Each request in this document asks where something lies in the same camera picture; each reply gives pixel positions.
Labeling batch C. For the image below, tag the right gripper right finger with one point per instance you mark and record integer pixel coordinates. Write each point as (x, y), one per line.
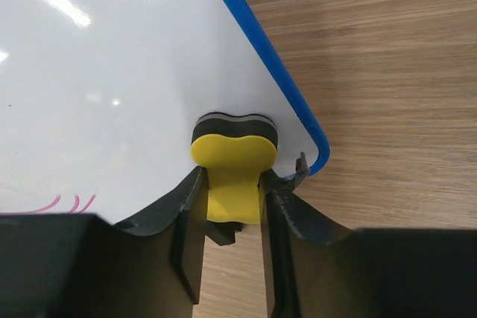
(315, 267)

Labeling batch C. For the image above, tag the blue framed whiteboard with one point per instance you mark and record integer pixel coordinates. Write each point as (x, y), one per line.
(99, 99)

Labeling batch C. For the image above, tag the yellow black whiteboard eraser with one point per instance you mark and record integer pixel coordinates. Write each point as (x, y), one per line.
(235, 150)

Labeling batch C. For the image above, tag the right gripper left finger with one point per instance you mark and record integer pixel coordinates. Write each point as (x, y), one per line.
(79, 265)

